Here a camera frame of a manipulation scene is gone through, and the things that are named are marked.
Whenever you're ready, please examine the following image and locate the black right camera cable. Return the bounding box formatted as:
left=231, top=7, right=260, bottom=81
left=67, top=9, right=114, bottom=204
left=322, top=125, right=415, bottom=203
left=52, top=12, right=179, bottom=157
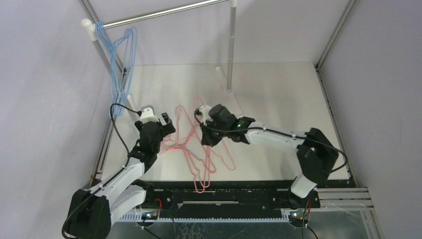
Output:
left=194, top=109, right=349, bottom=239

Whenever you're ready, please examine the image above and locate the metal clothes rack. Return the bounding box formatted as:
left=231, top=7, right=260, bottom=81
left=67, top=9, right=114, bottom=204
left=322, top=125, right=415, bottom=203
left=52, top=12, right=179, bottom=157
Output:
left=90, top=0, right=243, bottom=121

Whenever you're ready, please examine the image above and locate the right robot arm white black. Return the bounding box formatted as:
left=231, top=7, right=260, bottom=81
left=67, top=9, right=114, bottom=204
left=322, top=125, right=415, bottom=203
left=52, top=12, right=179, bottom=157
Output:
left=194, top=104, right=341, bottom=207

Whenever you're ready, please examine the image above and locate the pink wire hanger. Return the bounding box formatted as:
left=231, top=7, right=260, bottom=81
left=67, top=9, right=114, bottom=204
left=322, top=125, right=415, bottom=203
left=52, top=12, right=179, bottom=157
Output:
left=193, top=96, right=236, bottom=171
left=161, top=105, right=199, bottom=154
left=179, top=131, right=216, bottom=194
left=184, top=147, right=211, bottom=194

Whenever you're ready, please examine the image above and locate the circuit board with wires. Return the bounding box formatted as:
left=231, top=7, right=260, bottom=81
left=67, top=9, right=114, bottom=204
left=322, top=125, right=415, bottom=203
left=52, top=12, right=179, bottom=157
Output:
left=289, top=202, right=312, bottom=228
left=136, top=198, right=163, bottom=229

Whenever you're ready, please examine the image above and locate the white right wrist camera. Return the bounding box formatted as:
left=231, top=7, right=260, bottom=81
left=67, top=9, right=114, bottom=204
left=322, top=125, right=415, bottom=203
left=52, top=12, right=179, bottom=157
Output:
left=199, top=105, right=212, bottom=125

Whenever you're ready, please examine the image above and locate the left circuit board with wires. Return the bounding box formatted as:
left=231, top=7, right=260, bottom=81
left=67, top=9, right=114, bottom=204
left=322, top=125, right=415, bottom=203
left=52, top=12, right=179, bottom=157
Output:
left=136, top=198, right=163, bottom=229

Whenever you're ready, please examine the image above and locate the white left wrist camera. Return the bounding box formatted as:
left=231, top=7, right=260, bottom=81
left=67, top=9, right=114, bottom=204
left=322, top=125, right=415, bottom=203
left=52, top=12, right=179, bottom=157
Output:
left=140, top=105, right=159, bottom=123

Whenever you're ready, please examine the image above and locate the right circuit board with wires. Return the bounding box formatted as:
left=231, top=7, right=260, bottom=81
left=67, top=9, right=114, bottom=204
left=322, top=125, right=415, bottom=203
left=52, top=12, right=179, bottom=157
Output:
left=289, top=202, right=312, bottom=228

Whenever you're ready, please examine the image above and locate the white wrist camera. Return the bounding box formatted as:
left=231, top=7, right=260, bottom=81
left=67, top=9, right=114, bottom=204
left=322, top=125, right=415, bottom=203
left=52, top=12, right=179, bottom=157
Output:
left=140, top=105, right=159, bottom=123
left=199, top=105, right=212, bottom=125

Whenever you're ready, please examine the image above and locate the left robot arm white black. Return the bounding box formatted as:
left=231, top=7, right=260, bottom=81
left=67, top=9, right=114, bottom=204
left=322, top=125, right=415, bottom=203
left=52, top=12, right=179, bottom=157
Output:
left=61, top=108, right=176, bottom=239

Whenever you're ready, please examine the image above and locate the black camera cable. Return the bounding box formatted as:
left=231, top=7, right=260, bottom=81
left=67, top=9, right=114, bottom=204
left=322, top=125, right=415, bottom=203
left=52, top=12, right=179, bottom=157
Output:
left=194, top=109, right=349, bottom=239
left=109, top=103, right=142, bottom=159

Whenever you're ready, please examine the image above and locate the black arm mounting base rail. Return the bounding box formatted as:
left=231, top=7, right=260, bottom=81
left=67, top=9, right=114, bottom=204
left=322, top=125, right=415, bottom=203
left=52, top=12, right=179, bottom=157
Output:
left=132, top=180, right=357, bottom=221

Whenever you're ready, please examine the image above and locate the black left camera cable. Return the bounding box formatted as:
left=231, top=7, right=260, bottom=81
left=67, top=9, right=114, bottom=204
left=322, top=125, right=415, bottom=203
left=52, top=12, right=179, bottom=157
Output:
left=109, top=103, right=142, bottom=159

